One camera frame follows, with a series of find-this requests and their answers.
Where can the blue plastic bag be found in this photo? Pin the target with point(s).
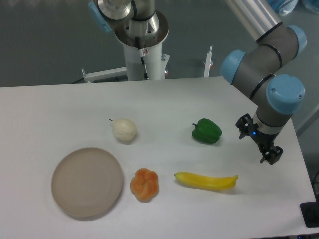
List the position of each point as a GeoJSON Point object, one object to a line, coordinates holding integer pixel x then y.
{"type": "Point", "coordinates": [282, 7]}

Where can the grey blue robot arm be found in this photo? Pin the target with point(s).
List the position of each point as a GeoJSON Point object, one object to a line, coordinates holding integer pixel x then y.
{"type": "Point", "coordinates": [254, 74]}

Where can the white bracket left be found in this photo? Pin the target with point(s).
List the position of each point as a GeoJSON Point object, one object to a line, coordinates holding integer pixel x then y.
{"type": "Point", "coordinates": [104, 75]}

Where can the green bell pepper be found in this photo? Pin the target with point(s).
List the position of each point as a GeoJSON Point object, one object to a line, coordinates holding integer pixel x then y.
{"type": "Point", "coordinates": [206, 131]}

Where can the black device at edge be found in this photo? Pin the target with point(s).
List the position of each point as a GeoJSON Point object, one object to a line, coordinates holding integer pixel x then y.
{"type": "Point", "coordinates": [310, 213]}

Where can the beige round plate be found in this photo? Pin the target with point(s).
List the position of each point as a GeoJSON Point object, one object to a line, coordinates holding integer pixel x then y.
{"type": "Point", "coordinates": [87, 183]}

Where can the white pear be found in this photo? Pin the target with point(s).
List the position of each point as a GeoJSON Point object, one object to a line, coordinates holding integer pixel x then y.
{"type": "Point", "coordinates": [124, 130]}

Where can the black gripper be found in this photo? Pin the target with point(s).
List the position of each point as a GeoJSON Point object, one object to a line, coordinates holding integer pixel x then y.
{"type": "Point", "coordinates": [265, 142]}

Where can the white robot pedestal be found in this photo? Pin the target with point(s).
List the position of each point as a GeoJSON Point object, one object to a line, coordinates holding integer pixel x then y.
{"type": "Point", "coordinates": [142, 44]}

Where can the orange knotted bread roll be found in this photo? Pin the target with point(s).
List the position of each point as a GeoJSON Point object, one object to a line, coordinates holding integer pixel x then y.
{"type": "Point", "coordinates": [144, 185]}

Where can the white bracket right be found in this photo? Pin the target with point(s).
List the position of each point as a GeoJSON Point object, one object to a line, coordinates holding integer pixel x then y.
{"type": "Point", "coordinates": [208, 63]}

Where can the yellow banana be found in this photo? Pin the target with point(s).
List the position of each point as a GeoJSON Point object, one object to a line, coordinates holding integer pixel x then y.
{"type": "Point", "coordinates": [206, 182]}

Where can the white bracket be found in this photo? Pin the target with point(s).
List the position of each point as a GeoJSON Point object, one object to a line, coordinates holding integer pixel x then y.
{"type": "Point", "coordinates": [104, 75]}
{"type": "Point", "coordinates": [208, 63]}

